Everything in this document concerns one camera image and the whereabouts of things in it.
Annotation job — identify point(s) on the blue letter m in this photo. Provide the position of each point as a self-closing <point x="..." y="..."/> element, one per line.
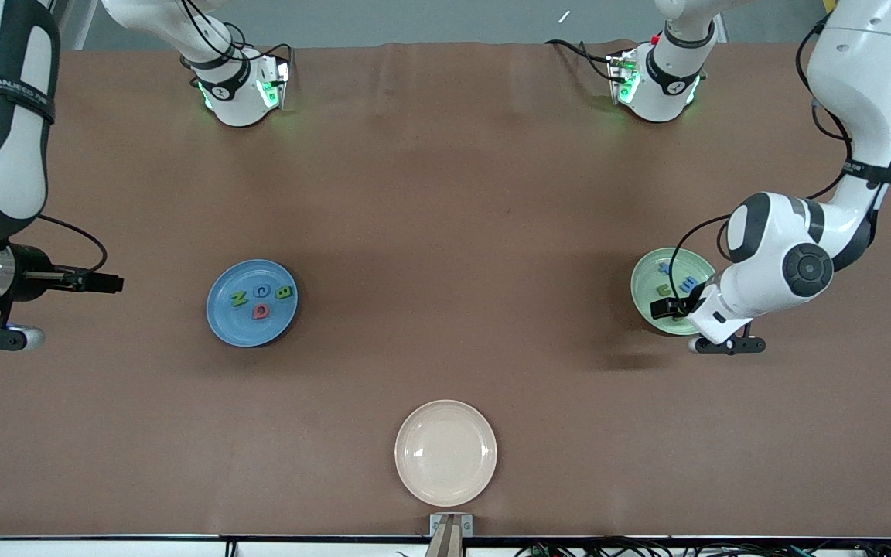
<point x="689" y="283"/>

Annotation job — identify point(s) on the silver base connector box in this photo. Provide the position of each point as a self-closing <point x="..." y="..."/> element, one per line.
<point x="274" y="81"/>

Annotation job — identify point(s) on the green letter B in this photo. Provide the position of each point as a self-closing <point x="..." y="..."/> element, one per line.
<point x="284" y="292"/>

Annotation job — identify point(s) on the white table edge rail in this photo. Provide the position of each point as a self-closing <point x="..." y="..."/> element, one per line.
<point x="105" y="548"/>

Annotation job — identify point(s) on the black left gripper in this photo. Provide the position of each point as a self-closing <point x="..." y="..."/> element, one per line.
<point x="668" y="308"/>

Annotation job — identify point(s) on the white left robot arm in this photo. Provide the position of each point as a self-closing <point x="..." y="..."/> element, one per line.
<point x="871" y="77"/>

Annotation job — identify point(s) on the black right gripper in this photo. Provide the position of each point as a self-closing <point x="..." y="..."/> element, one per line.
<point x="30" y="277"/>

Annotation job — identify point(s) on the light green plate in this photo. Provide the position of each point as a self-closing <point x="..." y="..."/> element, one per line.
<point x="646" y="286"/>

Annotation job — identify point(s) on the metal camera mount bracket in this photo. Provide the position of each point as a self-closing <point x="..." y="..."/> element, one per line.
<point x="451" y="530"/>

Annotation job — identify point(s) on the green letter u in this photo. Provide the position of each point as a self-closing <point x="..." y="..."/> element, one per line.
<point x="662" y="293"/>

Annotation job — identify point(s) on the blue plate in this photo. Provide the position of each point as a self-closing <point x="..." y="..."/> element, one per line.
<point x="252" y="333"/>

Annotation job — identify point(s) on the blue letter C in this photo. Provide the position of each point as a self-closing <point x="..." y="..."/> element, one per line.
<point x="255" y="291"/>

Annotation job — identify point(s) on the brown table cover mat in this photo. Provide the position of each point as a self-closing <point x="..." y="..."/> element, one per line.
<point x="445" y="193"/>

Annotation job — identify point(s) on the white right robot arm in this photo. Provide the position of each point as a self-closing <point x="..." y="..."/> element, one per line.
<point x="20" y="155"/>

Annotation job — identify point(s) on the green letter N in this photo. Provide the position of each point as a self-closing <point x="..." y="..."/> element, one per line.
<point x="238" y="298"/>

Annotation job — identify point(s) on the red letter Q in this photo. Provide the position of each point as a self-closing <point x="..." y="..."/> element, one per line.
<point x="255" y="312"/>

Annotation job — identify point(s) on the cream plate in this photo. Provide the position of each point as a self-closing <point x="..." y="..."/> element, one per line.
<point x="445" y="452"/>

